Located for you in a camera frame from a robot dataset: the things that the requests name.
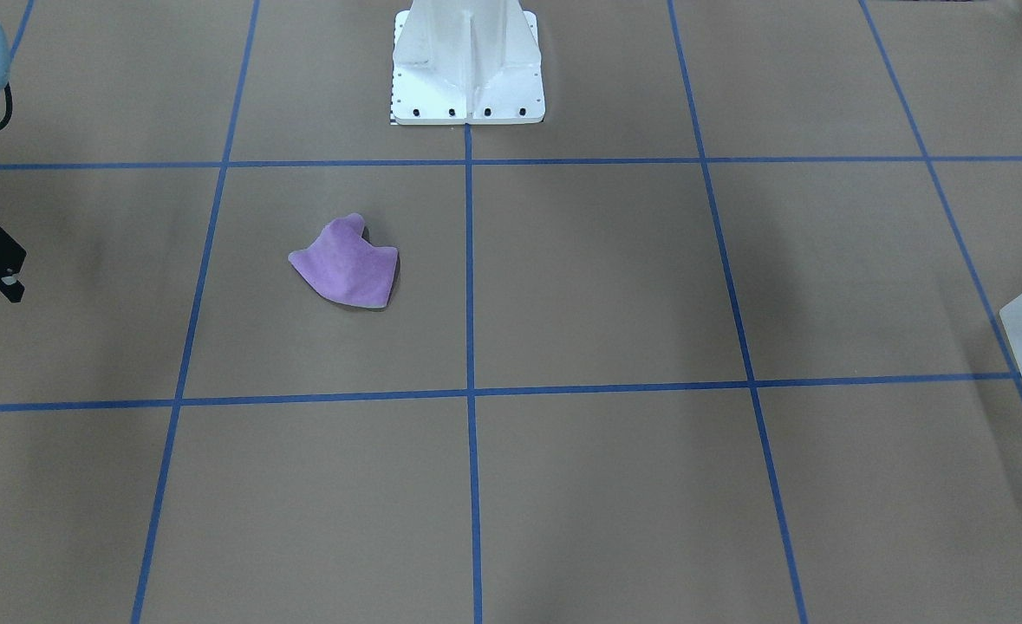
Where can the purple microfiber cloth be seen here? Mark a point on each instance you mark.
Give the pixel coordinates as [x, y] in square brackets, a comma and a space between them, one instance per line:
[343, 267]

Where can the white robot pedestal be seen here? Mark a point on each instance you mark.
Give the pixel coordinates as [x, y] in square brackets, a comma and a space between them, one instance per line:
[466, 62]

